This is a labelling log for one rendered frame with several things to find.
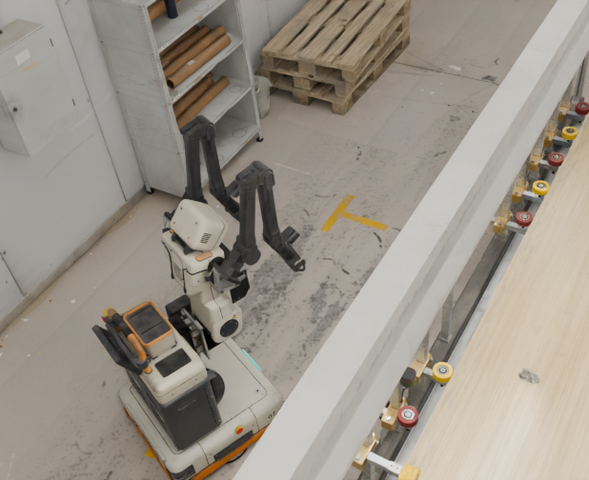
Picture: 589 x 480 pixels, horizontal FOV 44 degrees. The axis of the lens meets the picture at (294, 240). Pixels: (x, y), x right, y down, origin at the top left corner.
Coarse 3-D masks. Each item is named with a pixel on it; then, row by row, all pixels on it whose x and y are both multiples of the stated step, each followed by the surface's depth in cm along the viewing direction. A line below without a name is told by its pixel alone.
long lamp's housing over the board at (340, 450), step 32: (576, 64) 183; (544, 96) 169; (512, 160) 156; (480, 192) 148; (480, 224) 145; (448, 256) 136; (448, 288) 135; (416, 320) 128; (384, 352) 122; (384, 384) 120; (352, 416) 114; (352, 448) 113
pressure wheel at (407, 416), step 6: (402, 408) 283; (408, 408) 283; (414, 408) 282; (402, 414) 281; (408, 414) 280; (414, 414) 280; (402, 420) 279; (408, 420) 279; (414, 420) 278; (402, 426) 281; (408, 426) 279; (414, 426) 280
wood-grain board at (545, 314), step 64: (576, 192) 360; (576, 256) 330; (512, 320) 308; (576, 320) 305; (448, 384) 289; (512, 384) 286; (576, 384) 283; (448, 448) 270; (512, 448) 267; (576, 448) 264
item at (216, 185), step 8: (208, 128) 307; (208, 136) 310; (208, 144) 316; (208, 152) 319; (216, 152) 322; (208, 160) 322; (216, 160) 324; (208, 168) 326; (216, 168) 327; (208, 176) 332; (216, 176) 329; (216, 184) 331; (224, 184) 334; (216, 192) 334; (224, 192) 337
